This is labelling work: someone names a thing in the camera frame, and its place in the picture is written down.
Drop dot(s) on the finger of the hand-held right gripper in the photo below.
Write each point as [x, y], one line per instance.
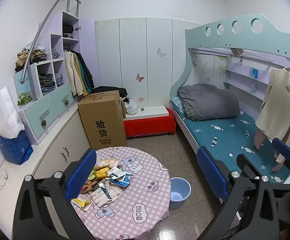
[282, 148]
[244, 162]

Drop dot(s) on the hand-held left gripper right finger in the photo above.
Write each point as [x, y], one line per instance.
[211, 172]

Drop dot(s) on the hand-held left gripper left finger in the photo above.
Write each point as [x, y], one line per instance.
[81, 175]

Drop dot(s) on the pile of wrappers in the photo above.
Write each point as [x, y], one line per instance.
[102, 180]

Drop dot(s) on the blue plastic bucket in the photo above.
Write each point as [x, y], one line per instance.
[178, 190]

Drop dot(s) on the teal candy-print bed sheet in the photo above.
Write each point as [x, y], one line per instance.
[225, 135]

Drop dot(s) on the white curved low cabinet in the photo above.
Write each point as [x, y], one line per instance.
[70, 135]

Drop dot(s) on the beige hanging sweater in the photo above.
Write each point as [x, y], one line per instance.
[277, 105]

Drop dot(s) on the large cardboard box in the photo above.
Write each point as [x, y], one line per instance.
[102, 122]

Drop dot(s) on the pink checked tablecloth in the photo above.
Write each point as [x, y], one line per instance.
[140, 192]

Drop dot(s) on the blue shopping bag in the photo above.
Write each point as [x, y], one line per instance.
[15, 150]

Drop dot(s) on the grey duvet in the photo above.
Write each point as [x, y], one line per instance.
[210, 100]

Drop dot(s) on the lilac stepped shelf cabinet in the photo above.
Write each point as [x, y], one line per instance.
[35, 117]

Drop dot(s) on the teal checked pillow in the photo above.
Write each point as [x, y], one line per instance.
[178, 103]

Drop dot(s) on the red covered bench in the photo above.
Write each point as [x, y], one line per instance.
[150, 126]

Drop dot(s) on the clear plastic dish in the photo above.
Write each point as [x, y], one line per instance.
[1, 180]

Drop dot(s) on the small blue box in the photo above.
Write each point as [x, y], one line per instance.
[254, 73]

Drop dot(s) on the white plastic bag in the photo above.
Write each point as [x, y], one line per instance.
[131, 107]

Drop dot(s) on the white board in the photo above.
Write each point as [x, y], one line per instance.
[152, 111]

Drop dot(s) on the lilac bed shelf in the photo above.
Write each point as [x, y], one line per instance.
[239, 75]

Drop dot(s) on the black cloth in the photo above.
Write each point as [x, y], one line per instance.
[110, 91]

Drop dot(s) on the yellow hanging garment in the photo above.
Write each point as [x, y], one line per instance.
[83, 85]

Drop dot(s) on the green plant ornament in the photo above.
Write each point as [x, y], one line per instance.
[24, 100]

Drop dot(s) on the teal hanging garment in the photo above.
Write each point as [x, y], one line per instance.
[88, 80]

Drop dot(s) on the pink flower sticker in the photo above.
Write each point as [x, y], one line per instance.
[141, 99]

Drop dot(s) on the dark folded clothes pile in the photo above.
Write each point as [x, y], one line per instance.
[47, 83]

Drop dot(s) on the grey folded clothes pile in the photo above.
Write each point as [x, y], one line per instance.
[59, 80]

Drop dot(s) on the white paper bag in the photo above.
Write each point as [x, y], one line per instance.
[2, 115]

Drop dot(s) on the beige cloth bundle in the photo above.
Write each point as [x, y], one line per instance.
[236, 52]

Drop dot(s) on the pink butterfly sticker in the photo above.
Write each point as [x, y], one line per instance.
[140, 78]

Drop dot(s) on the mint green bunk bed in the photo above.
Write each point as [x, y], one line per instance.
[234, 38]

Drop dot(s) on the small grey folded clothes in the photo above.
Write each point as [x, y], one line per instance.
[55, 55]

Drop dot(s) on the cream butterfly sticker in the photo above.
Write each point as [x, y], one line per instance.
[161, 52]

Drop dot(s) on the khaki folded clothes pile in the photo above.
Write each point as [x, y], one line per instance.
[25, 57]

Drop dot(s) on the white wardrobe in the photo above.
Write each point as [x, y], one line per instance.
[135, 55]

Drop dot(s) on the grey curved handrail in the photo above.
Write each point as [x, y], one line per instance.
[35, 42]

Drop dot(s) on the black folded clothes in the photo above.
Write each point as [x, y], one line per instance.
[68, 30]

